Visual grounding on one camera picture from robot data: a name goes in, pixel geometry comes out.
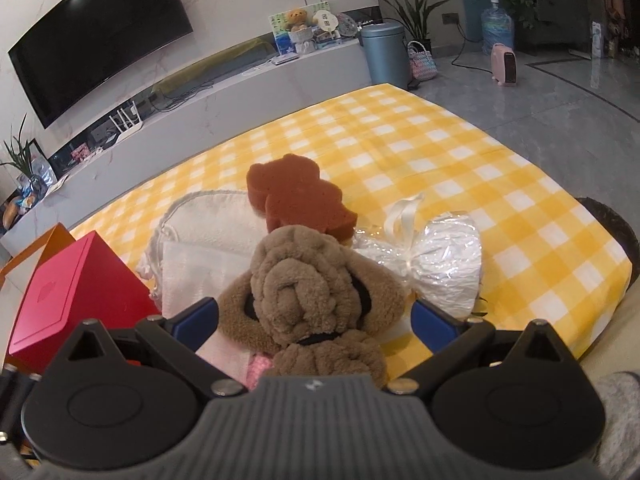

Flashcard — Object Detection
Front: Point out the red box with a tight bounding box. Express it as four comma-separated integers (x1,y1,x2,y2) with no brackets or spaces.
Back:
8,231,160,373

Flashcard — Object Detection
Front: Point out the green plant in vase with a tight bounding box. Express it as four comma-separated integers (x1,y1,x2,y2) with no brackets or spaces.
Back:
1,117,58,210

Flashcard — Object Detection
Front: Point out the pink white knitted item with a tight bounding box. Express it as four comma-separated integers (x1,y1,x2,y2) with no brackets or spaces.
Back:
195,335,278,392

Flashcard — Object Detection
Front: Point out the grey sweater forearm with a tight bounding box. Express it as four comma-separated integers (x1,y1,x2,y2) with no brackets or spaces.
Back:
594,372,640,479

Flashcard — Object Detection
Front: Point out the white marble TV console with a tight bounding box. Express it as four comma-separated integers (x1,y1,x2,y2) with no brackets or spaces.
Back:
1,40,371,255

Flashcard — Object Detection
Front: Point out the green potted floor plant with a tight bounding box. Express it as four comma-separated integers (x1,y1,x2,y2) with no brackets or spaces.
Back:
380,0,449,51

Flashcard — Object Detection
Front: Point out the teddy bear on console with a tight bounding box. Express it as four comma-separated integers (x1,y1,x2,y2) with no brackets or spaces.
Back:
285,8,308,32

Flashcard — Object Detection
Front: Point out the blue water jug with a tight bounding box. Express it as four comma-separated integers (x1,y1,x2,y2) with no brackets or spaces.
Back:
480,0,514,54

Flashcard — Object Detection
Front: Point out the brown bear-shaped sponge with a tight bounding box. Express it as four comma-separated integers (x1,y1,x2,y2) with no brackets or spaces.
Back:
246,154,358,243

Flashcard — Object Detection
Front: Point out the white lace cloth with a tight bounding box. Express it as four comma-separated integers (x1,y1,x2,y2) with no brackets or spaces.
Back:
137,190,267,318

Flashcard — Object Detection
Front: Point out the brown plush scrunchie toy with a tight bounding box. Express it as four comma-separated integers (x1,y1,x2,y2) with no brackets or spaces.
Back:
218,226,406,388

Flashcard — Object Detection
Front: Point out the yellow checkered tablecloth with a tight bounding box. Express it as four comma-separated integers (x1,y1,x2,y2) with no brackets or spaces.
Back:
73,84,632,356

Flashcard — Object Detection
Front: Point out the blue-grey trash bin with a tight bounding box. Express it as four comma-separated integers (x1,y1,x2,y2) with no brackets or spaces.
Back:
360,22,411,90

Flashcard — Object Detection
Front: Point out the dark cabinet with plants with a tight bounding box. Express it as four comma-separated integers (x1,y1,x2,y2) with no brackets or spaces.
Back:
500,0,605,54

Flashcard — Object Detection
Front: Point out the pink woven handbag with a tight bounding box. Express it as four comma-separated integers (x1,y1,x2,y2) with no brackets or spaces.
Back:
408,40,438,82

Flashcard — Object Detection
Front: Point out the pink space heater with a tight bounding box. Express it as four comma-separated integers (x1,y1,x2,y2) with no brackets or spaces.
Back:
490,44,518,86

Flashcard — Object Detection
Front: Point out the white wifi router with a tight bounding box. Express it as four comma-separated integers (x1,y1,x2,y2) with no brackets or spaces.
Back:
108,100,143,142

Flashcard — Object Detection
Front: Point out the black wall television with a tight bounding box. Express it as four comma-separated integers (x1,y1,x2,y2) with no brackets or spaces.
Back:
9,0,193,128

